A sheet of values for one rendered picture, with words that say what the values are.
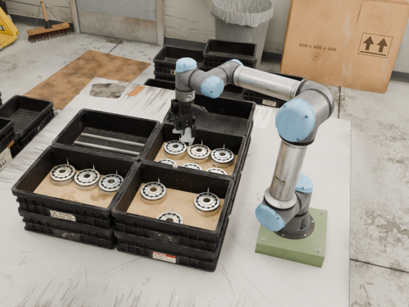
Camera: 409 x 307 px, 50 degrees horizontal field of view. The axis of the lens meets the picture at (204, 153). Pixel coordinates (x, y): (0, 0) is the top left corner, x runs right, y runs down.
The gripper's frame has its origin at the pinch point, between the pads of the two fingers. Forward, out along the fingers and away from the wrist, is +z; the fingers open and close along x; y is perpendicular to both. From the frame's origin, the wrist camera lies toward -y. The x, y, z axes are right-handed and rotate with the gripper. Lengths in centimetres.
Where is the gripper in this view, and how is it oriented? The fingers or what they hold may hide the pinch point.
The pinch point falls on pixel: (187, 140)
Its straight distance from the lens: 179.9
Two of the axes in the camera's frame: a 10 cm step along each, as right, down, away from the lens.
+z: -0.6, 8.1, 5.8
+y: -8.6, 2.6, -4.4
